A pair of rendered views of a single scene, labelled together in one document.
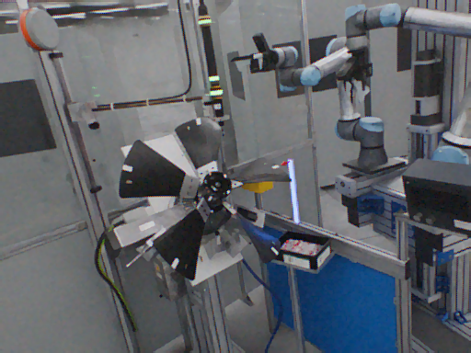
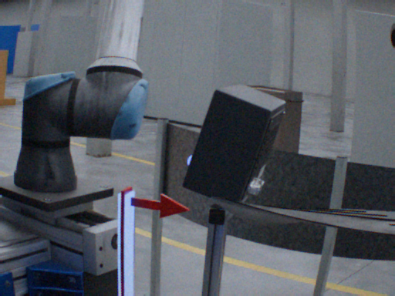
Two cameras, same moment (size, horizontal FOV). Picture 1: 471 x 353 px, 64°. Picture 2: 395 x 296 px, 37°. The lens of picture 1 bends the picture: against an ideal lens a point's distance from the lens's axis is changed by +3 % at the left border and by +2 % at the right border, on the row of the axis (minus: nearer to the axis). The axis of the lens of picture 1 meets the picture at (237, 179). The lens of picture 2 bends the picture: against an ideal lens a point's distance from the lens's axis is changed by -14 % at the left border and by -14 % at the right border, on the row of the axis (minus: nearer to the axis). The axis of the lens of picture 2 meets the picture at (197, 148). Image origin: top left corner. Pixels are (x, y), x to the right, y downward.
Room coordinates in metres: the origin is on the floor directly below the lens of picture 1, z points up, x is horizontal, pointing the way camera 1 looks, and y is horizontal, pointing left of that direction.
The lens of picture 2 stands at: (2.01, 0.24, 1.33)
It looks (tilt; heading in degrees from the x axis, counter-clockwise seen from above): 9 degrees down; 228
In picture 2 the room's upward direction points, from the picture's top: 4 degrees clockwise
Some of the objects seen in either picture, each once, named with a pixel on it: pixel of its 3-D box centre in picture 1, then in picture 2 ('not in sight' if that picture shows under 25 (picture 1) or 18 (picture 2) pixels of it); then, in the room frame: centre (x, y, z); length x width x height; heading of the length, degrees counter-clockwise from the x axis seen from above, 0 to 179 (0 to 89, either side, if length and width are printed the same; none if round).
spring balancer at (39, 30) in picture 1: (40, 30); not in sight; (1.70, 0.70, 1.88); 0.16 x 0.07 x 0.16; 160
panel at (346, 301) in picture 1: (321, 301); not in sight; (1.57, -0.32, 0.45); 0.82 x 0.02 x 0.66; 35
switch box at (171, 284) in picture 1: (167, 272); not in sight; (1.60, 0.41, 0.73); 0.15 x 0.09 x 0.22; 35
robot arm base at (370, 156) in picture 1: (372, 153); not in sight; (1.88, -0.72, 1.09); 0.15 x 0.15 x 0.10
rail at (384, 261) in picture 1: (315, 235); not in sight; (1.57, -0.32, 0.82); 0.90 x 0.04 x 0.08; 35
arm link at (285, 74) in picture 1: (289, 78); not in sight; (1.77, -0.31, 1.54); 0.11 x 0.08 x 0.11; 31
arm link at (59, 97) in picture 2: not in sight; (50, 104); (1.40, -0.89, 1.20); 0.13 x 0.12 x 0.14; 138
